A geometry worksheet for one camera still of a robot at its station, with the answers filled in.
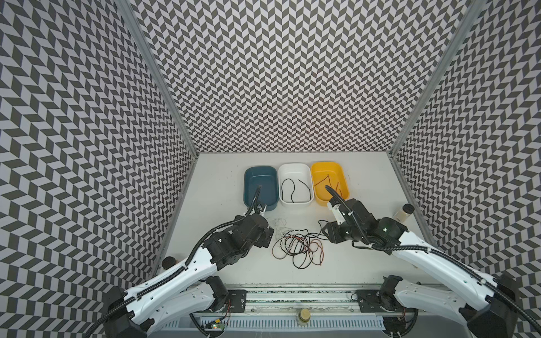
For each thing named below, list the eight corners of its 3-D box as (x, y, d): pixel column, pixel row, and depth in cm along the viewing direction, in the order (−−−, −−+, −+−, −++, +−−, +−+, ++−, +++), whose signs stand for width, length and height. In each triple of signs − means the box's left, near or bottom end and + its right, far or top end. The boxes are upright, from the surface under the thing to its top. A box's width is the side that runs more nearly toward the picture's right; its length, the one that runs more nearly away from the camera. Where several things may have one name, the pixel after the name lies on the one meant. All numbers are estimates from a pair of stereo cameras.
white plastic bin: (278, 205, 99) (278, 196, 93) (278, 173, 112) (278, 163, 105) (313, 205, 99) (315, 196, 93) (309, 173, 112) (311, 162, 105)
